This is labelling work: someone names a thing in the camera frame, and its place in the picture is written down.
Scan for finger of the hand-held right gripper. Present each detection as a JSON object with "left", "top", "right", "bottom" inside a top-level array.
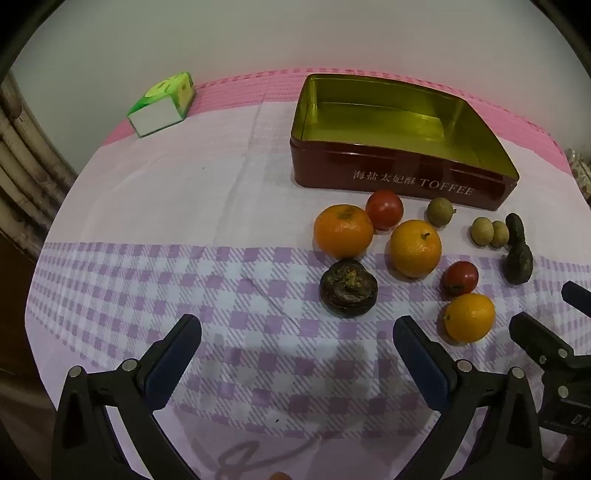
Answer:
[
  {"left": 509, "top": 311, "right": 578, "bottom": 370},
  {"left": 561, "top": 281, "right": 591, "bottom": 318}
]

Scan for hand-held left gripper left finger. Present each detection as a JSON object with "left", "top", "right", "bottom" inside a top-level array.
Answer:
[{"left": 53, "top": 315, "right": 202, "bottom": 480}]

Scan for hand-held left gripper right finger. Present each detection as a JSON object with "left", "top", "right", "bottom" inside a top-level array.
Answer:
[{"left": 393, "top": 316, "right": 543, "bottom": 480}]

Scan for small yellow orange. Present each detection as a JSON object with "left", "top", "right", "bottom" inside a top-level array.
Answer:
[{"left": 443, "top": 293, "right": 496, "bottom": 343}]

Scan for small red tomato with calyx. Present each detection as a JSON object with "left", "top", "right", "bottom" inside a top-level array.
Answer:
[{"left": 441, "top": 260, "right": 479, "bottom": 297}]

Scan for round longan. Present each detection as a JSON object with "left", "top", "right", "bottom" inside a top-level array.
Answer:
[
  {"left": 489, "top": 220, "right": 510, "bottom": 248},
  {"left": 470, "top": 217, "right": 494, "bottom": 245}
]

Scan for orange with stem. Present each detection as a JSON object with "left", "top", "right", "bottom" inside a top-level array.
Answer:
[{"left": 389, "top": 219, "right": 443, "bottom": 278}]

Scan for longan with stem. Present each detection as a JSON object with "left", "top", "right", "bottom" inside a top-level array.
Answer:
[{"left": 426, "top": 198, "right": 458, "bottom": 227}]

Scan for deep orange mandarin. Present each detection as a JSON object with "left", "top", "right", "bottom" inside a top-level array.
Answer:
[{"left": 313, "top": 204, "right": 375, "bottom": 260}]

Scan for large red tomato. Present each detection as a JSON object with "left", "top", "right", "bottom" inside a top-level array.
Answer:
[{"left": 365, "top": 189, "right": 404, "bottom": 232}]

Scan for red and gold tin box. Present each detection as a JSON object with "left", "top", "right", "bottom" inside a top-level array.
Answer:
[{"left": 290, "top": 73, "right": 520, "bottom": 212}]

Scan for floral teapot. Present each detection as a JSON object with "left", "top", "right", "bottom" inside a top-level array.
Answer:
[{"left": 566, "top": 148, "right": 591, "bottom": 206}]

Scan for pink and purple checked tablecloth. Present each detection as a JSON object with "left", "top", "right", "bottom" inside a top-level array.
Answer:
[{"left": 23, "top": 67, "right": 591, "bottom": 480}]

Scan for patterned beige curtain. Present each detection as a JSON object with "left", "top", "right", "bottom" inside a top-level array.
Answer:
[{"left": 0, "top": 74, "right": 79, "bottom": 259}]

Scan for green tissue box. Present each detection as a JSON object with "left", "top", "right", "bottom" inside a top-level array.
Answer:
[{"left": 127, "top": 71, "right": 197, "bottom": 138}]

